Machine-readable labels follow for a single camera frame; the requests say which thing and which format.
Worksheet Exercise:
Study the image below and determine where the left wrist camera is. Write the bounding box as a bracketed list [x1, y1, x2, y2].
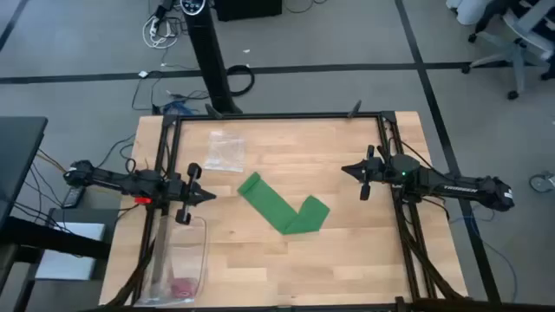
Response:
[134, 169, 168, 196]

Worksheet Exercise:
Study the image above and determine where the green elastic bandage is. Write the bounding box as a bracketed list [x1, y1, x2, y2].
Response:
[236, 171, 331, 237]

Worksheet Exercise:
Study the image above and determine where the clear plastic container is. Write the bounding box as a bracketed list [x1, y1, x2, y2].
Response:
[140, 214, 209, 304]

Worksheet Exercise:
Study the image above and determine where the yellow cable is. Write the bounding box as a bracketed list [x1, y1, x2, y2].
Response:
[36, 149, 67, 173]

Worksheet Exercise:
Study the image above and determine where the black cable bundle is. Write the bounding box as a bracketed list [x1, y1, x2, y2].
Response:
[106, 240, 158, 308]
[399, 207, 463, 301]

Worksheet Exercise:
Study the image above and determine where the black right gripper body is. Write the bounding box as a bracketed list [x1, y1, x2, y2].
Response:
[359, 144, 394, 202]

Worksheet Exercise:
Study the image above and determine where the thin blue cable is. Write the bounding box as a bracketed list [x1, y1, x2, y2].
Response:
[448, 203, 519, 304]

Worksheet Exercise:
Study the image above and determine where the blue cable tangle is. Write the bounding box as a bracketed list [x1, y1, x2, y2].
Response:
[162, 100, 199, 116]

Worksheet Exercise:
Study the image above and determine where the black coiled cable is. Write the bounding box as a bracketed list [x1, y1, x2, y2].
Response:
[225, 64, 256, 97]

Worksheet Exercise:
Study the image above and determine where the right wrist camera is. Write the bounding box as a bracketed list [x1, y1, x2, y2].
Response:
[389, 153, 421, 185]

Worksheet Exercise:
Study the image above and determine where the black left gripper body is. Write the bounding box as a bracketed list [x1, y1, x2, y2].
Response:
[166, 162, 205, 226]

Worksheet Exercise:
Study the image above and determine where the black aluminium table frame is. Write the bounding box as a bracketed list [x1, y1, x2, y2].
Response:
[82, 110, 555, 312]

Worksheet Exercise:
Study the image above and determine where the white cable bundle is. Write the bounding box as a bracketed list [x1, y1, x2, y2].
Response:
[141, 15, 180, 49]

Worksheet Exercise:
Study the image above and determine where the small clear zip bag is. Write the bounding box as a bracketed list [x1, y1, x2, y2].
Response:
[202, 128, 247, 173]

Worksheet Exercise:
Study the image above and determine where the red rolled bandage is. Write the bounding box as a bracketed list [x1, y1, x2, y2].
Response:
[169, 276, 197, 299]

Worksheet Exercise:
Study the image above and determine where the loose caster wheel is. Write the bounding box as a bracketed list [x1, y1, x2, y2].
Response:
[528, 171, 555, 194]

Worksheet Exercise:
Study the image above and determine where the black box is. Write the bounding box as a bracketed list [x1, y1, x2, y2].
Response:
[214, 0, 283, 23]

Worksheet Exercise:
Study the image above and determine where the grey office chair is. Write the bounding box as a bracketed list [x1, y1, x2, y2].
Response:
[460, 0, 555, 101]

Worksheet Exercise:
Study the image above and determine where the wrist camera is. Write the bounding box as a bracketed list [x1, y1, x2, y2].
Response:
[389, 153, 421, 185]
[134, 169, 168, 196]

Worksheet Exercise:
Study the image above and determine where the black tower fan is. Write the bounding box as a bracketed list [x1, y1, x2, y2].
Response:
[180, 0, 243, 116]

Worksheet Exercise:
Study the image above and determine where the black desk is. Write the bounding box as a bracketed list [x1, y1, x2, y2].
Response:
[0, 115, 112, 261]

